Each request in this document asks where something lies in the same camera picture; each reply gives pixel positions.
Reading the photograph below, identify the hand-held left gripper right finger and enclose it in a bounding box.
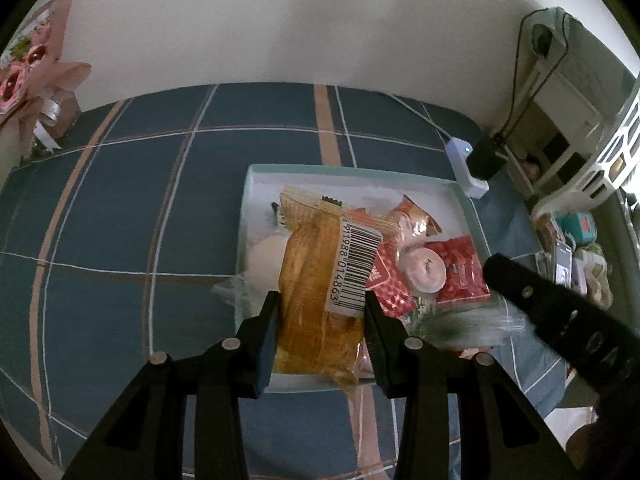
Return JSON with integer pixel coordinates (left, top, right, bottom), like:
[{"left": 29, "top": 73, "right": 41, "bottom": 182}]
[{"left": 364, "top": 292, "right": 581, "bottom": 480}]

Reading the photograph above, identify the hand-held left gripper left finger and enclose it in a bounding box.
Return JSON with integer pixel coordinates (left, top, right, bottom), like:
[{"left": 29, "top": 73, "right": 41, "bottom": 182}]
[{"left": 62, "top": 290, "right": 282, "bottom": 480}]

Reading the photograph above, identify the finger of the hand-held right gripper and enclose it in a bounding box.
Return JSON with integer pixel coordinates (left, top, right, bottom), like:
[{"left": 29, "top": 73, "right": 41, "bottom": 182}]
[{"left": 481, "top": 253, "right": 576, "bottom": 341}]

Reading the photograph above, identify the shiny red snack packet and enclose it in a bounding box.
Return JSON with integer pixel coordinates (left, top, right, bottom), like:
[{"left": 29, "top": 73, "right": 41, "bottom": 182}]
[{"left": 425, "top": 235, "right": 492, "bottom": 303}]

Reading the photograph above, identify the red patterned snack packet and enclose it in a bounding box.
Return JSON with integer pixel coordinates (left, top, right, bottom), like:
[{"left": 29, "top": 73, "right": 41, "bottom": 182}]
[{"left": 365, "top": 240, "right": 416, "bottom": 318}]

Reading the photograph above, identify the golden bread packet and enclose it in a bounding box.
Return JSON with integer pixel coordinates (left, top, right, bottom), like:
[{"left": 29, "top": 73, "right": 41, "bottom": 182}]
[{"left": 272, "top": 184, "right": 386, "bottom": 388}]

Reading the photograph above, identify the green edged rice cracker packet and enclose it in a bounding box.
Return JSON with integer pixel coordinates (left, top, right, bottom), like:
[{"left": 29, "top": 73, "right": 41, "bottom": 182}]
[{"left": 410, "top": 302, "right": 528, "bottom": 353}]

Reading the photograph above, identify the white bun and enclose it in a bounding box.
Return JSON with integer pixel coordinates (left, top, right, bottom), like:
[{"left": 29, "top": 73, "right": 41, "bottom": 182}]
[{"left": 212, "top": 235, "right": 291, "bottom": 311}]

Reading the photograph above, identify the pale orange cracker packet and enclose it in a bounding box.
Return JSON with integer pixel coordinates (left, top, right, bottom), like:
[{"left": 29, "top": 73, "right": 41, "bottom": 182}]
[{"left": 345, "top": 207, "right": 401, "bottom": 236}]

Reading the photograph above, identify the shallow teal cardboard box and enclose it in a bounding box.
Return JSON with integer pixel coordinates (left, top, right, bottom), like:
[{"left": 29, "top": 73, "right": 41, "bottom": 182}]
[{"left": 234, "top": 162, "right": 511, "bottom": 393}]

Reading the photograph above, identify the black smartphone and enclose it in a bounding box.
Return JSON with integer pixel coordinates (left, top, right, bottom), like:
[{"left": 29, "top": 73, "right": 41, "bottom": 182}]
[{"left": 550, "top": 242, "right": 573, "bottom": 286}]

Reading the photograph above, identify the patterned brown tin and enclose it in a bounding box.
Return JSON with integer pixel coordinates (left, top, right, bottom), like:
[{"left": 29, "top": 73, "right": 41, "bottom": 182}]
[{"left": 536, "top": 217, "right": 561, "bottom": 251}]

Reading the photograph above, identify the pile of small trinkets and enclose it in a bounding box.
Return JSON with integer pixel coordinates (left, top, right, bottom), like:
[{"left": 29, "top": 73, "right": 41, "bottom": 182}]
[{"left": 575, "top": 242, "right": 616, "bottom": 311}]

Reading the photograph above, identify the teal toy box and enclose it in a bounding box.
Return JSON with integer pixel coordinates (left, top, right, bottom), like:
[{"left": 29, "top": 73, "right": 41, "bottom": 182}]
[{"left": 560, "top": 211, "right": 599, "bottom": 246}]

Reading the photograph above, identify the black charger adapter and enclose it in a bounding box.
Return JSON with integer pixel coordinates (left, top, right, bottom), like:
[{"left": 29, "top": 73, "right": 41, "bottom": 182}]
[{"left": 467, "top": 136, "right": 508, "bottom": 181}]

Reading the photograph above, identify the white power strip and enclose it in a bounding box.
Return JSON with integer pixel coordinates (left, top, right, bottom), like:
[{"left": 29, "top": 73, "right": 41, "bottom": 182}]
[{"left": 445, "top": 136, "right": 490, "bottom": 199}]

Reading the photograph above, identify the white openwork chair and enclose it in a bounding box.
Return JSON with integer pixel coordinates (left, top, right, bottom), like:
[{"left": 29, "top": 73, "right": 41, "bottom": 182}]
[{"left": 530, "top": 80, "right": 640, "bottom": 216}]

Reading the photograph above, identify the blue plaid blanket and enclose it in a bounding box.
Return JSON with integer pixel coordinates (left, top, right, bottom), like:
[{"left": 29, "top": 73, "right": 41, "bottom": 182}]
[{"left": 0, "top": 82, "right": 568, "bottom": 480}]

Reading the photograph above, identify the dark green round ornament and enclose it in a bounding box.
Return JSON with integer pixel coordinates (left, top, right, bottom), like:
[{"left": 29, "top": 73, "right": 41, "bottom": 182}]
[{"left": 529, "top": 22, "right": 557, "bottom": 57}]

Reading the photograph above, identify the brown cardboard box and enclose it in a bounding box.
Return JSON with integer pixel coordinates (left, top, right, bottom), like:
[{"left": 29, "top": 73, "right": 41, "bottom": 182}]
[{"left": 42, "top": 89, "right": 82, "bottom": 138}]

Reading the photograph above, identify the pink flower bouquet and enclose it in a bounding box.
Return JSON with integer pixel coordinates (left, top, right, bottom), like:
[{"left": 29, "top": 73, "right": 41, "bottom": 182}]
[{"left": 0, "top": 0, "right": 93, "bottom": 161}]

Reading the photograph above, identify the black charger cable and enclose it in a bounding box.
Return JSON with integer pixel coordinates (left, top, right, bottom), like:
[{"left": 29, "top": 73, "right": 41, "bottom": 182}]
[
  {"left": 505, "top": 10, "right": 546, "bottom": 141},
  {"left": 495, "top": 12, "right": 573, "bottom": 141}
]

